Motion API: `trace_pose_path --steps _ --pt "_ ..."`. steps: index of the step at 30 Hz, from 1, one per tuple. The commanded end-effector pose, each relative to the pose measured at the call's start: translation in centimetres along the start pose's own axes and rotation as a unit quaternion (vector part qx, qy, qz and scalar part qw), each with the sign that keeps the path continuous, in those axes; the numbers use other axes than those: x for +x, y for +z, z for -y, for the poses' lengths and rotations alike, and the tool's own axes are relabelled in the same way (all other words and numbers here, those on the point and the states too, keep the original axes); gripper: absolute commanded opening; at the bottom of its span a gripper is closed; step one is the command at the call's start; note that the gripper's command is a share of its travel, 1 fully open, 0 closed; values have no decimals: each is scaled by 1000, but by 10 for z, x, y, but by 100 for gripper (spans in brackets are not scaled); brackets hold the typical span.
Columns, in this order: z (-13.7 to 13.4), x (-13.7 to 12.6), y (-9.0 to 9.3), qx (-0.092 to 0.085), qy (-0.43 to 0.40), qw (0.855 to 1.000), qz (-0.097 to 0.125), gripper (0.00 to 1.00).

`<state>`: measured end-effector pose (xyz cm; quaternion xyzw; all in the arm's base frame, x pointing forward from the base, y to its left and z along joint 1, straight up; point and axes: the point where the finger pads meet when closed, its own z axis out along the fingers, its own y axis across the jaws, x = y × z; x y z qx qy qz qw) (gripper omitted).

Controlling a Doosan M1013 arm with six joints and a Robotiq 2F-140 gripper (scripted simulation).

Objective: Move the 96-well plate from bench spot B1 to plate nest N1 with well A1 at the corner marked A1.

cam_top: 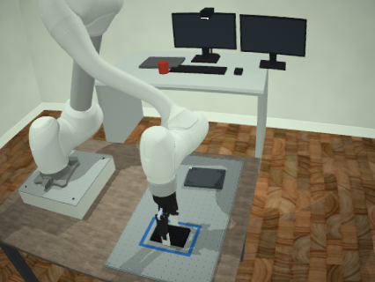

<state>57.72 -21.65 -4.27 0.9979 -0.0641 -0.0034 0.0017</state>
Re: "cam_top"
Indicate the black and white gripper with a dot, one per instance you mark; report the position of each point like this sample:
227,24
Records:
164,206

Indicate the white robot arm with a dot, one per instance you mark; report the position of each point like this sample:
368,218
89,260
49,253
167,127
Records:
162,148

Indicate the blue tape outline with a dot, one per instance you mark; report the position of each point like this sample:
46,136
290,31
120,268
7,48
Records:
168,250

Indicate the black well plate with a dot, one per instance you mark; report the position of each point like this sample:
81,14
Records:
173,235

